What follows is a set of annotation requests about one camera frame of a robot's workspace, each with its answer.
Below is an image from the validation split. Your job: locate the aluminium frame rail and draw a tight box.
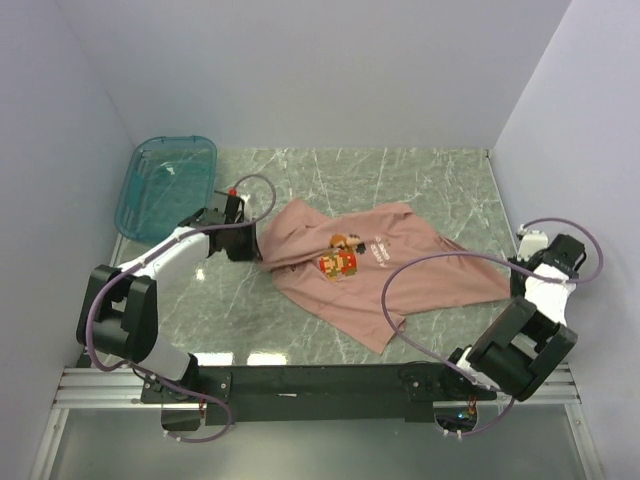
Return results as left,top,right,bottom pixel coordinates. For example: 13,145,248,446
52,364,582,410

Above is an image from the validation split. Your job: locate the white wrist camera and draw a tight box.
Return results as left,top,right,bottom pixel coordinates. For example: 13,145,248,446
516,225,549,262
210,189,245,224

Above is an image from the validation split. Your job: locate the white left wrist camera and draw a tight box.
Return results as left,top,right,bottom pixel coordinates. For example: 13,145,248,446
210,189,245,224

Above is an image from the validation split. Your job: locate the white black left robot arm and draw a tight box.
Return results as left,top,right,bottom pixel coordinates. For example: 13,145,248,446
76,189,261,402

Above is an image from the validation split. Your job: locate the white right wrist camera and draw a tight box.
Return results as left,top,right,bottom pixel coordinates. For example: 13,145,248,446
516,225,549,262

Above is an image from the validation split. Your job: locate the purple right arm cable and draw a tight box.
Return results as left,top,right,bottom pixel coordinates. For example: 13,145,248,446
380,217,605,437

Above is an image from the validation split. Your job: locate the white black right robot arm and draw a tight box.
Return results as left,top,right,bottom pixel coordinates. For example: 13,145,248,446
438,230,586,401

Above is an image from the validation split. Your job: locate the teal transparent plastic basket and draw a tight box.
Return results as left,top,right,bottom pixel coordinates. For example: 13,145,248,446
114,135,217,245

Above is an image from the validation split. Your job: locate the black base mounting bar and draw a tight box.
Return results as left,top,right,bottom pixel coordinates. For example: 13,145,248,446
139,363,496,426

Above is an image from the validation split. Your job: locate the pink printed t-shirt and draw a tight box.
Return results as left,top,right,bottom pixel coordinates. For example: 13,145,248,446
258,199,510,354

